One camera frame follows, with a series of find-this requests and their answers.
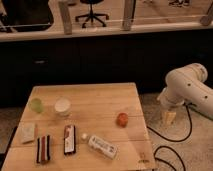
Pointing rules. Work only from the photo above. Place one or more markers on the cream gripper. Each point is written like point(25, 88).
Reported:
point(168, 117)

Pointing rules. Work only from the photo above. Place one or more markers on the red apple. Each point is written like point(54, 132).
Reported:
point(122, 120)

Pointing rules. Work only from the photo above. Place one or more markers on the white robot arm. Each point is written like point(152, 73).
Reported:
point(185, 85)

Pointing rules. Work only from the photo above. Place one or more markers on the white paper cup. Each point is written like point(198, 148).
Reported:
point(62, 106)

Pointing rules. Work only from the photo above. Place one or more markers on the green plastic cup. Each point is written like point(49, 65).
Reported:
point(36, 105)

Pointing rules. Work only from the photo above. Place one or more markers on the white plastic bottle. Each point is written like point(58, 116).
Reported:
point(100, 145)

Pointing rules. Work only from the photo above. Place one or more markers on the red white snack bar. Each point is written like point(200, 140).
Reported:
point(69, 140)

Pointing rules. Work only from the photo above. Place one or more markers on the black office chair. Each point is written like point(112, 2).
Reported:
point(91, 16)

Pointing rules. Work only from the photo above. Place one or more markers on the pale wrapped packet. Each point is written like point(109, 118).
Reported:
point(27, 132)

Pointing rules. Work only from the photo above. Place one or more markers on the wooden post middle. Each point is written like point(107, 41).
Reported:
point(128, 16)

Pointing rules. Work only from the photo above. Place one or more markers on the wooden post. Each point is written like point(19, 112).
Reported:
point(65, 15)
point(128, 16)

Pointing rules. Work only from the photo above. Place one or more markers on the wooden post left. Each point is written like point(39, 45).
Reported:
point(65, 15)

